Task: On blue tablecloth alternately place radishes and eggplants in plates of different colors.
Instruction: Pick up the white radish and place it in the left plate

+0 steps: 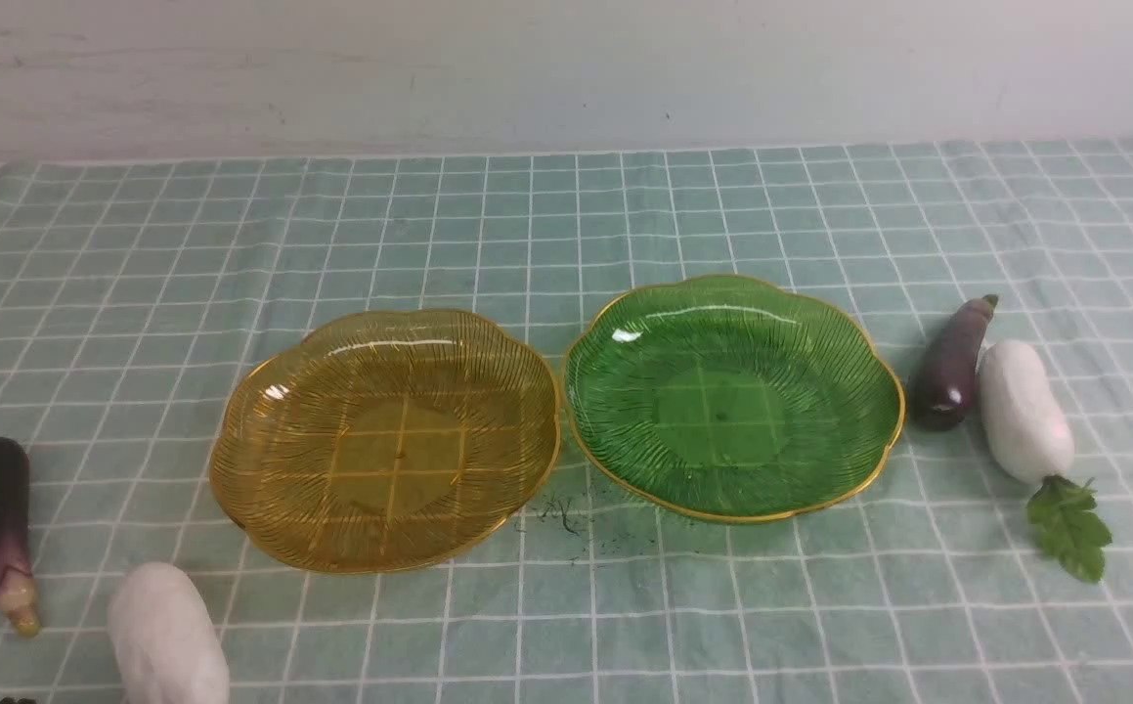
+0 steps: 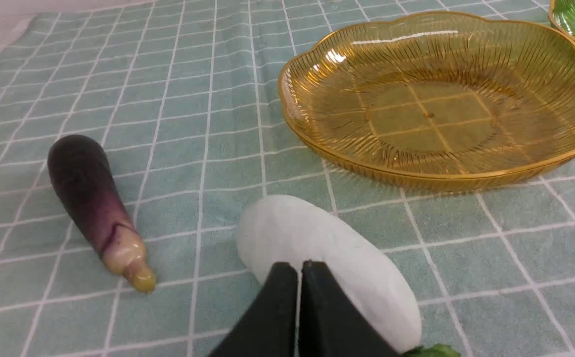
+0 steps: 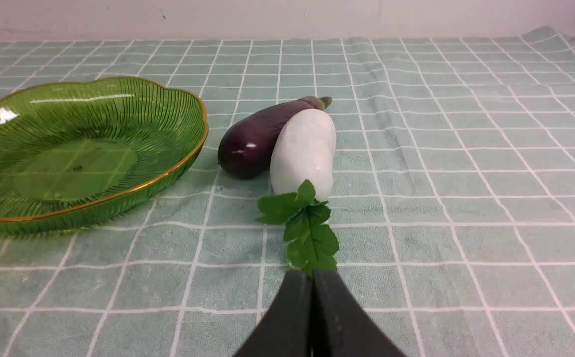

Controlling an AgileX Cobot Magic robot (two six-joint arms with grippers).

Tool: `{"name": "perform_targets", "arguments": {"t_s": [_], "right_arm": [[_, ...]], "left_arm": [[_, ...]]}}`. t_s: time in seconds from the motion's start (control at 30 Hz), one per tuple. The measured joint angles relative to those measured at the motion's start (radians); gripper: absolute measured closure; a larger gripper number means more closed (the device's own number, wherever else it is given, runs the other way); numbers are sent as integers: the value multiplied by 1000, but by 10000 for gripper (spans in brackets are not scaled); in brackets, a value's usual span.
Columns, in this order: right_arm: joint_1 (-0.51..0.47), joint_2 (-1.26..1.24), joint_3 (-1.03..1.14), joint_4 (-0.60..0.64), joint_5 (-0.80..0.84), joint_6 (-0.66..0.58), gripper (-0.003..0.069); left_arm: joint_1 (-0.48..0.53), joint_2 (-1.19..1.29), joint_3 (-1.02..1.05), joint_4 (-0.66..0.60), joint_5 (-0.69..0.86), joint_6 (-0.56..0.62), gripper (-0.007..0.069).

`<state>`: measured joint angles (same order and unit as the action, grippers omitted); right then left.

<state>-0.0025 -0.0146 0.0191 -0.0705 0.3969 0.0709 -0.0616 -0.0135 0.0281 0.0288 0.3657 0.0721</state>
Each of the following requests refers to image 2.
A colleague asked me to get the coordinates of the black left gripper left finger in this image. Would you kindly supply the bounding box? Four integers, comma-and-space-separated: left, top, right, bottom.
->
210, 262, 298, 357

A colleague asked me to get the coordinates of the teal checkered tablecloth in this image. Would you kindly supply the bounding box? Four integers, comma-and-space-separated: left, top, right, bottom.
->
0, 0, 575, 357

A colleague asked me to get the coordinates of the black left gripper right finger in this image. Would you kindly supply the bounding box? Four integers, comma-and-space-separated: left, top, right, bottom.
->
299, 260, 399, 357

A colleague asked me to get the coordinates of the amber ribbed glass plate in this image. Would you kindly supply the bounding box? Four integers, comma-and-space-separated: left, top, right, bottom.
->
278, 11, 575, 192

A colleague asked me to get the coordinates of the dark purple eggplant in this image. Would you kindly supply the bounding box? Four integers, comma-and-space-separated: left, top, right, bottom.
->
47, 135, 156, 294

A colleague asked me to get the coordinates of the white radish with leaves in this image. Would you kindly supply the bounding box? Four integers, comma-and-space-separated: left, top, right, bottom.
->
236, 194, 461, 357

